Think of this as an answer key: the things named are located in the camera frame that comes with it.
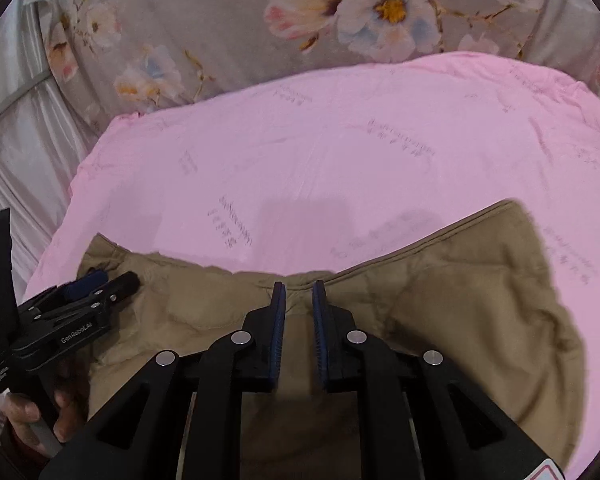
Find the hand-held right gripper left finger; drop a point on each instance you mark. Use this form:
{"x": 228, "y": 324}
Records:
{"x": 278, "y": 330}

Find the white satin curtain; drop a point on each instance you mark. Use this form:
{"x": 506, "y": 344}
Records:
{"x": 20, "y": 170}

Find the pink bed sheet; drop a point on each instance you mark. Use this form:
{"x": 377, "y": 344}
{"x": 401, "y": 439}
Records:
{"x": 330, "y": 160}

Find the olive quilted jacket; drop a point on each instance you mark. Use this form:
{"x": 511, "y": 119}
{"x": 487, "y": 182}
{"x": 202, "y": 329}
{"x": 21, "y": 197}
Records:
{"x": 455, "y": 310}

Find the grey curtain band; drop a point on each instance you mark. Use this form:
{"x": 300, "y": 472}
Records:
{"x": 25, "y": 91}

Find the grey floral cloth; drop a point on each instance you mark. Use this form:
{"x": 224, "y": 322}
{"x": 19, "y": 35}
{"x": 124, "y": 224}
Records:
{"x": 205, "y": 20}

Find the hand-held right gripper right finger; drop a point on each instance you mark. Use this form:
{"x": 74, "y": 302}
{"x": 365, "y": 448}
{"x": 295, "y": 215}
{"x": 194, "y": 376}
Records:
{"x": 320, "y": 330}

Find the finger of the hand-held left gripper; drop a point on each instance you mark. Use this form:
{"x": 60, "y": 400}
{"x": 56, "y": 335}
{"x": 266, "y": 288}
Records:
{"x": 125, "y": 284}
{"x": 85, "y": 285}

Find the person's left hand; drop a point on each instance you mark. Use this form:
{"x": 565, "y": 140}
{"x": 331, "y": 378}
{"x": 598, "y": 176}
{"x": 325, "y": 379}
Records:
{"x": 69, "y": 417}

